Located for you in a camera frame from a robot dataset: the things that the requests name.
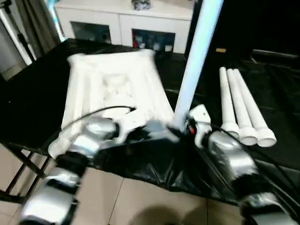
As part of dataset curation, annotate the white plastic table leg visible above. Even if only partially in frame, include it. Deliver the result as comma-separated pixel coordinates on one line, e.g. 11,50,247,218
226,68,258,146
232,68,277,148
172,0,225,131
219,67,239,137

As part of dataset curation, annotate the black glossy mat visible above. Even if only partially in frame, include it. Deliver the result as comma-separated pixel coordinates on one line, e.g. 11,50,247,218
0,38,300,207

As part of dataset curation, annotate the long black bar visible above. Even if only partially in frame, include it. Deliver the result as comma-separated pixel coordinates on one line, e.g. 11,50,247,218
252,49,300,60

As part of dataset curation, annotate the white cabinet with glass doors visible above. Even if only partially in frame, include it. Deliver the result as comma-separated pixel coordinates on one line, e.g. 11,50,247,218
55,0,193,55

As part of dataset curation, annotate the dark object on cabinet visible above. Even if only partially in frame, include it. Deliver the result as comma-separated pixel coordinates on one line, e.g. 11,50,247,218
131,0,152,11

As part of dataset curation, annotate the grey curtain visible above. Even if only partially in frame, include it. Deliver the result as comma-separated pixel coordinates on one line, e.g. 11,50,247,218
17,0,65,57

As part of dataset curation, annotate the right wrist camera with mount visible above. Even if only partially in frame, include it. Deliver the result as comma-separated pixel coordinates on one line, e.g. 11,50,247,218
188,104,212,148

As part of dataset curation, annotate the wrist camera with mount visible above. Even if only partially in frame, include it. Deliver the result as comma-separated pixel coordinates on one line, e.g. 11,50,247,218
114,109,150,143
188,104,212,148

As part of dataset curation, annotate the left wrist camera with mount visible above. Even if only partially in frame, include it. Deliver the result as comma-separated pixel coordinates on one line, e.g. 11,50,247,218
114,109,150,143

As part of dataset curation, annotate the black folding table frame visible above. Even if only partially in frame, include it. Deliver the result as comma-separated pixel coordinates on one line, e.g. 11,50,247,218
0,142,52,202

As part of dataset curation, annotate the black camera tripod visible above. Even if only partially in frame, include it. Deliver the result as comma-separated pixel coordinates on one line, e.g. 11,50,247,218
0,0,38,66

